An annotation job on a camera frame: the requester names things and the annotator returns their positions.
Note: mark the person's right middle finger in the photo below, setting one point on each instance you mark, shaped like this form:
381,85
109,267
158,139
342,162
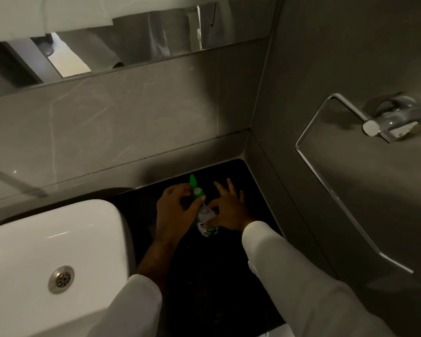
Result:
231,188

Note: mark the person's right forearm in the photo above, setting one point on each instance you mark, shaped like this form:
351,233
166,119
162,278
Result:
301,287

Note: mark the person's left thumb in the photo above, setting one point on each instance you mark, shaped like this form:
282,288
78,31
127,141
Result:
198,207

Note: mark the person's right thumb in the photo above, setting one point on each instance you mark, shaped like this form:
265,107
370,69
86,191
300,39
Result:
212,206

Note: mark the person's right hand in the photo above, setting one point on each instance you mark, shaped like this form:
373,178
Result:
231,214

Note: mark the green pump soap bottle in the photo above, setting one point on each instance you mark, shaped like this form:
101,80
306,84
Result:
202,210

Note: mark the metal sink drain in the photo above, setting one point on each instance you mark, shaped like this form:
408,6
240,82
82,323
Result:
61,279

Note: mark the wall mirror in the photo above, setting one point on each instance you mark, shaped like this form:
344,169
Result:
126,35

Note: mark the person's left forearm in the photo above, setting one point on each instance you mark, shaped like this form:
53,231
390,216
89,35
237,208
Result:
140,294

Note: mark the white ceramic sink basin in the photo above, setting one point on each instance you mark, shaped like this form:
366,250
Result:
52,270

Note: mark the person's left hand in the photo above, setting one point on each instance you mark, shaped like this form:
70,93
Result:
173,215

